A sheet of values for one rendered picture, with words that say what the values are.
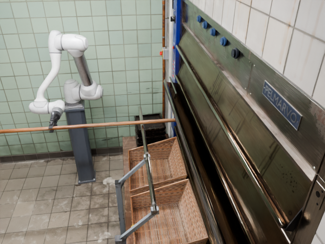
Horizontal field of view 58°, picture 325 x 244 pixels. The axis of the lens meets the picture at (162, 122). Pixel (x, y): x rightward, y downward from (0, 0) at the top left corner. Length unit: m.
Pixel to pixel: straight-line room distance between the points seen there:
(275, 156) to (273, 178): 0.08
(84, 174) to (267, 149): 2.75
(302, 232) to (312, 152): 0.24
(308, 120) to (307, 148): 0.08
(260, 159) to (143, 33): 2.46
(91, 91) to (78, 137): 0.59
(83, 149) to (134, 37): 1.36
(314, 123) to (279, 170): 0.24
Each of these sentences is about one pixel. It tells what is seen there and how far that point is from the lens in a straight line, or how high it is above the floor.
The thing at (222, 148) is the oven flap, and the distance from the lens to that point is 1.55.
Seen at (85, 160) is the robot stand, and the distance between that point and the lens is 3.47.
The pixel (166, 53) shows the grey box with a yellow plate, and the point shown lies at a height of 1.47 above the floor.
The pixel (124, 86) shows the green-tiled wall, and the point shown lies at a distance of 3.54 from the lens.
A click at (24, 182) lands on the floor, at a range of 3.93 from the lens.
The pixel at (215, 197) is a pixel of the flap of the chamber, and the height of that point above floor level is 1.41.
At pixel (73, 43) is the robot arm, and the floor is 1.74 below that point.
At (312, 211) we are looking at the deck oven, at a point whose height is 1.83.
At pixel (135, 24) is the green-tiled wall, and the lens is 3.31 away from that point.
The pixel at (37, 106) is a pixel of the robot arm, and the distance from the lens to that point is 2.72.
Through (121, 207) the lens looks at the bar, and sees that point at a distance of 2.37.
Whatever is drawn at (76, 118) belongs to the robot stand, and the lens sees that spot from 3.16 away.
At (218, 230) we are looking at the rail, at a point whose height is 1.43.
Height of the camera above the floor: 2.45
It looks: 32 degrees down
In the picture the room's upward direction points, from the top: straight up
